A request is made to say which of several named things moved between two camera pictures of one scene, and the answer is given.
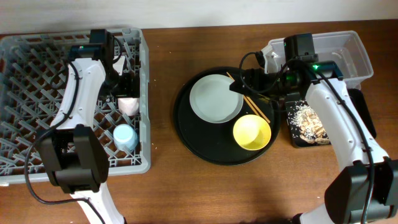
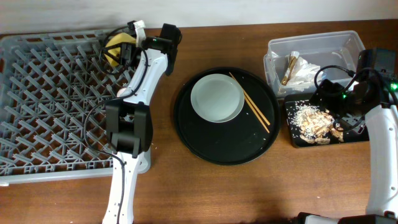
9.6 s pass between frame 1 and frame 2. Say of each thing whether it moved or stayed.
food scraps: stayed
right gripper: moved
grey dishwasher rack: stayed
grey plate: stayed
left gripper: moved
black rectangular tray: stayed
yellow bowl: moved
